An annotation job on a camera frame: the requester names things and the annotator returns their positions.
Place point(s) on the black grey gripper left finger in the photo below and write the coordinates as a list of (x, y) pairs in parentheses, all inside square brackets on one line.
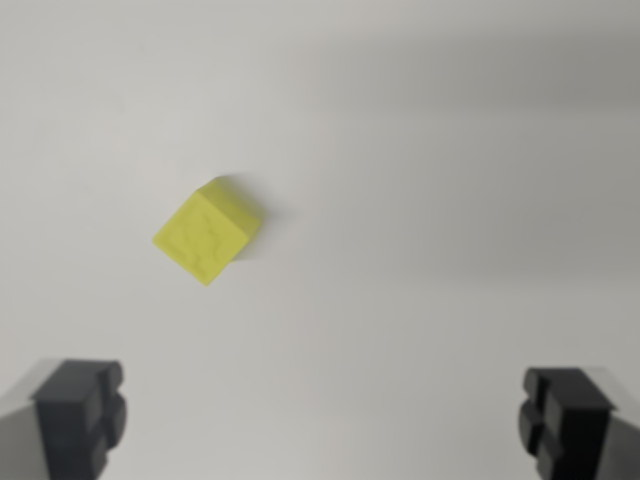
[(70, 425)]

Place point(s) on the black grey gripper right finger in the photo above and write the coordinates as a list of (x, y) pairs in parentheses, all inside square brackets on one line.
[(575, 430)]

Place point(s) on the yellow cube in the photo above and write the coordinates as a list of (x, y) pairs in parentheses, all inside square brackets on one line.
[(205, 235)]

